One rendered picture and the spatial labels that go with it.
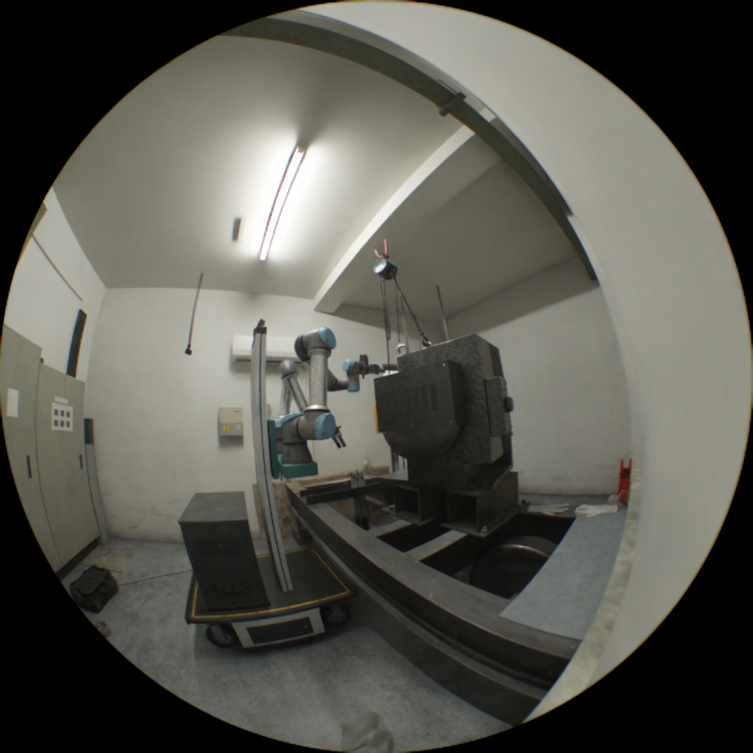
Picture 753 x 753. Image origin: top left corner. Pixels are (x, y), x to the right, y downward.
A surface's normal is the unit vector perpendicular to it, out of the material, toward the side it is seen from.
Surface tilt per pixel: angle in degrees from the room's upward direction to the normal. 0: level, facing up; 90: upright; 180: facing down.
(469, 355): 90
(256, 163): 180
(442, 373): 90
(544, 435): 90
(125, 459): 90
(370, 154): 180
